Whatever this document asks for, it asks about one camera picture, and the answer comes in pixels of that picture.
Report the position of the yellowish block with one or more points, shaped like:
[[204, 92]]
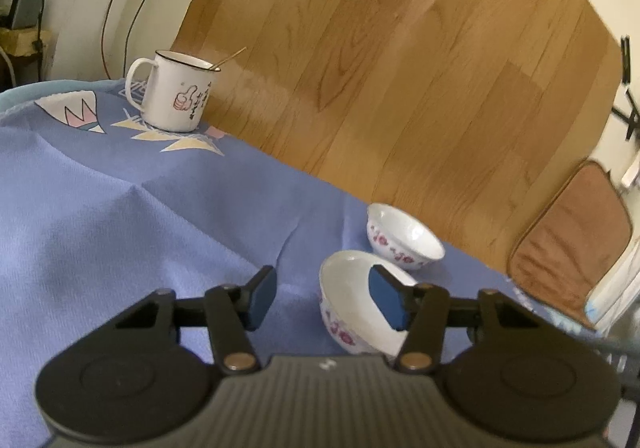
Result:
[[25, 40]]

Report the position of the thin stick in mug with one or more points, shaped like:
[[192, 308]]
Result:
[[230, 57]]

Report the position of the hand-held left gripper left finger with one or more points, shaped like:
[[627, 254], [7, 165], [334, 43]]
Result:
[[260, 300]]

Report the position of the white power strip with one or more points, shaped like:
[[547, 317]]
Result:
[[631, 175]]

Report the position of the white bowl pink flowers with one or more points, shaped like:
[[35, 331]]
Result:
[[400, 233], [345, 288]]

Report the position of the black tape strip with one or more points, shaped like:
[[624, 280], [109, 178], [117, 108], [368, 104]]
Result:
[[632, 125], [625, 114], [625, 60]]

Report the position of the dark grey box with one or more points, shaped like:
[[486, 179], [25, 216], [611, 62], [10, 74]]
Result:
[[27, 10]]

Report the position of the blue printed cloth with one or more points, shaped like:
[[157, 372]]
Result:
[[125, 218]]

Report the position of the brown seat cushion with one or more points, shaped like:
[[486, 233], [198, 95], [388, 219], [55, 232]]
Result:
[[570, 248]]

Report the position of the white enamel mug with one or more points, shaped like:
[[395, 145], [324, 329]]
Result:
[[170, 98]]

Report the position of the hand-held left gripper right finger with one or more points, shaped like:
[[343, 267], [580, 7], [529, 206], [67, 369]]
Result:
[[387, 298]]

